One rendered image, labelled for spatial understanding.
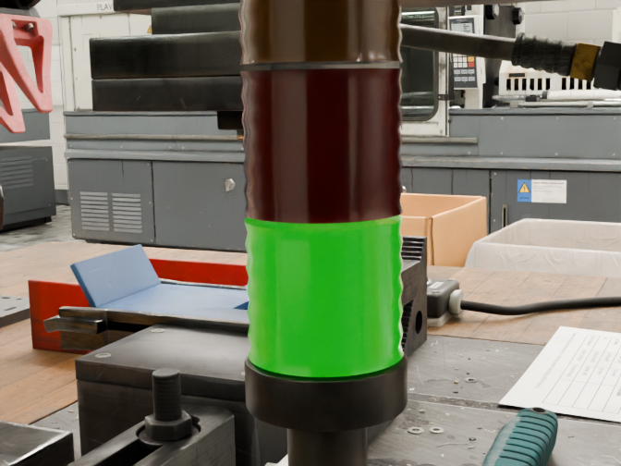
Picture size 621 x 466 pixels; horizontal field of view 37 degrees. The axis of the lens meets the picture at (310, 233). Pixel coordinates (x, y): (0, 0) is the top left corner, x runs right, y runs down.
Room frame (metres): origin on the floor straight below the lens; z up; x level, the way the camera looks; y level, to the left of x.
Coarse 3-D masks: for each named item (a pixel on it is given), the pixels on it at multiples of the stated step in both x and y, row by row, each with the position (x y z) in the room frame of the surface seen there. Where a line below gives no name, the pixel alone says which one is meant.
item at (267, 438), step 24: (96, 384) 0.43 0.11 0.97; (96, 408) 0.43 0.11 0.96; (120, 408) 0.43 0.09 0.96; (144, 408) 0.42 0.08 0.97; (240, 408) 0.40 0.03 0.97; (96, 432) 0.43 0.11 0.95; (120, 432) 0.43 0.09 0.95; (240, 432) 0.40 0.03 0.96; (264, 432) 0.40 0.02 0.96; (240, 456) 0.40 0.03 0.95; (264, 456) 0.40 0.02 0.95
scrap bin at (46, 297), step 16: (160, 272) 0.84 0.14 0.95; (176, 272) 0.83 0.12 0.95; (192, 272) 0.82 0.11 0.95; (208, 272) 0.82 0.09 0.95; (224, 272) 0.81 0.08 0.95; (240, 272) 0.80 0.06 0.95; (32, 288) 0.75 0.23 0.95; (48, 288) 0.75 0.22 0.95; (64, 288) 0.74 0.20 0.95; (80, 288) 0.73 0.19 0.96; (32, 304) 0.75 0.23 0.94; (48, 304) 0.75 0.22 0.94; (64, 304) 0.74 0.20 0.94; (80, 304) 0.73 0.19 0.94; (32, 320) 0.75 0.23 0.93; (32, 336) 0.75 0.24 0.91; (48, 336) 0.75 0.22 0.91; (80, 352) 0.73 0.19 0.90
